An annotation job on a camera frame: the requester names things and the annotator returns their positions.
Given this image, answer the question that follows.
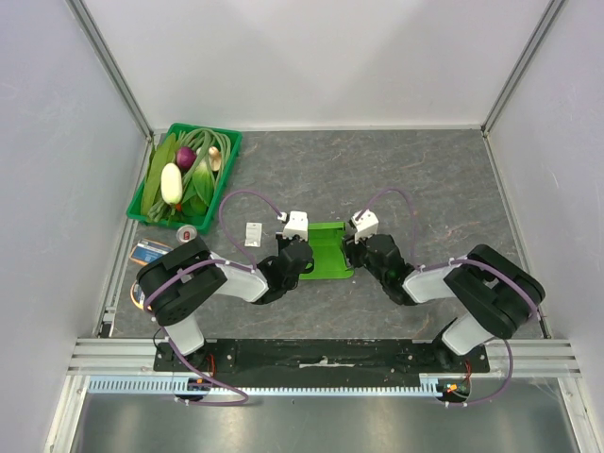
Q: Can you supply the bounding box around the green long beans bundle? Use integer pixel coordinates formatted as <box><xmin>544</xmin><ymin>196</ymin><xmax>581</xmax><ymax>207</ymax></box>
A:
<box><xmin>143</xmin><ymin>127</ymin><xmax>232</xmax><ymax>224</ymax></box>

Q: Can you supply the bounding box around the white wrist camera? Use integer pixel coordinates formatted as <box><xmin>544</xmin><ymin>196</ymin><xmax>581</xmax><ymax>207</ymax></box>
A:
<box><xmin>350</xmin><ymin>210</ymin><xmax>379</xmax><ymax>243</ymax></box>
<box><xmin>277</xmin><ymin>210</ymin><xmax>309</xmax><ymax>242</ymax></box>

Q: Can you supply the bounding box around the purple onion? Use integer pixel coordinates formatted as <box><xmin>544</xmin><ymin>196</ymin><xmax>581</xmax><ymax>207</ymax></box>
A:
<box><xmin>176</xmin><ymin>146</ymin><xmax>197</xmax><ymax>172</ymax></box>

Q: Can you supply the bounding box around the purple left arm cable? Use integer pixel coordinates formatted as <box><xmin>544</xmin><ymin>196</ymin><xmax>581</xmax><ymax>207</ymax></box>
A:
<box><xmin>144</xmin><ymin>189</ymin><xmax>288</xmax><ymax>407</ymax></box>

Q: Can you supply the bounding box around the white eggplant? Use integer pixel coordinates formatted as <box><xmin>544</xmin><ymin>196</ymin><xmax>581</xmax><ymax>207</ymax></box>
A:
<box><xmin>160</xmin><ymin>162</ymin><xmax>183</xmax><ymax>205</ymax></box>

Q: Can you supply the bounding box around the green paper box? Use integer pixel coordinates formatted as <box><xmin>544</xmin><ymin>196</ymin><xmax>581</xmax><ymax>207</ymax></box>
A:
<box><xmin>300</xmin><ymin>222</ymin><xmax>354</xmax><ymax>280</ymax></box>

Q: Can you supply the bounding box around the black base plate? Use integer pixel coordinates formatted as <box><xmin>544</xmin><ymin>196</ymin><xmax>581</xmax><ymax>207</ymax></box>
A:
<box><xmin>153</xmin><ymin>337</ymin><xmax>492</xmax><ymax>388</ymax></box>

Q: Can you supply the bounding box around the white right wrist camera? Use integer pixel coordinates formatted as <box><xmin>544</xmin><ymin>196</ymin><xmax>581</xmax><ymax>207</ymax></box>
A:
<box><xmin>350</xmin><ymin>210</ymin><xmax>379</xmax><ymax>243</ymax></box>

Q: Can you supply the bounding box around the beige mushroom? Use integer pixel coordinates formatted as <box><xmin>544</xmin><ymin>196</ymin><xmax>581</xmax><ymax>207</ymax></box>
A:
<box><xmin>208</xmin><ymin>146</ymin><xmax>223</xmax><ymax>173</ymax></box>

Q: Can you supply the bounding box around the yellow tape roll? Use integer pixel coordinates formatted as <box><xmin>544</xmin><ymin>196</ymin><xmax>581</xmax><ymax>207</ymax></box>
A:
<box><xmin>129</xmin><ymin>282</ymin><xmax>145</xmax><ymax>310</ymax></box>

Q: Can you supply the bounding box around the red blue drink can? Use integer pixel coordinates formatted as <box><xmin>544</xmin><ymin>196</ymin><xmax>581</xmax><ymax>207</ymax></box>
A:
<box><xmin>176</xmin><ymin>225</ymin><xmax>198</xmax><ymax>243</ymax></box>

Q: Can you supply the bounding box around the small white plastic bag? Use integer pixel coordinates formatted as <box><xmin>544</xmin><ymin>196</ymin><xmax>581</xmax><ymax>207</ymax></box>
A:
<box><xmin>244</xmin><ymin>222</ymin><xmax>262</xmax><ymax>247</ymax></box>

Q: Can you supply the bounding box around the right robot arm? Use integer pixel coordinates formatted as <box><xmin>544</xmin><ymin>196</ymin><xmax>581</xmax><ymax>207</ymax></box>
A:
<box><xmin>342</xmin><ymin>234</ymin><xmax>545</xmax><ymax>372</ymax></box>

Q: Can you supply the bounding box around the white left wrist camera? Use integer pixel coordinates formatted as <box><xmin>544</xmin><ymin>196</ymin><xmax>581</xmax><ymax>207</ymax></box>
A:
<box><xmin>277</xmin><ymin>210</ymin><xmax>309</xmax><ymax>242</ymax></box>

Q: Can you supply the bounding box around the green plastic tray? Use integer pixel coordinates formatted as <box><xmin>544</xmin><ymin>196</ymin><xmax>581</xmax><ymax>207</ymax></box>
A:
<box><xmin>126</xmin><ymin>123</ymin><xmax>243</xmax><ymax>233</ymax></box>

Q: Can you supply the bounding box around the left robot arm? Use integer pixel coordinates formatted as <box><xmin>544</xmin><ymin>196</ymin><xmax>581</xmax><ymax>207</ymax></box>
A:
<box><xmin>136</xmin><ymin>236</ymin><xmax>314</xmax><ymax>371</ymax></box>

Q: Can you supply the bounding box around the slotted cable duct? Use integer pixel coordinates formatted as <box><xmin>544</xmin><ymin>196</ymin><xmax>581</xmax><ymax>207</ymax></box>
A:
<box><xmin>87</xmin><ymin>376</ymin><xmax>449</xmax><ymax>397</ymax></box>

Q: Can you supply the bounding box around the green bok choy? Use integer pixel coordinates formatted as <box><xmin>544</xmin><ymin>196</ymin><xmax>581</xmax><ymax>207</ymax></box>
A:
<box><xmin>182</xmin><ymin>159</ymin><xmax>215</xmax><ymax>216</ymax></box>

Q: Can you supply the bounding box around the large green leaf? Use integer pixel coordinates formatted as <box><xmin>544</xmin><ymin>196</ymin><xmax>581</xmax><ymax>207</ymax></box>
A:
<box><xmin>141</xmin><ymin>133</ymin><xmax>178</xmax><ymax>215</ymax></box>

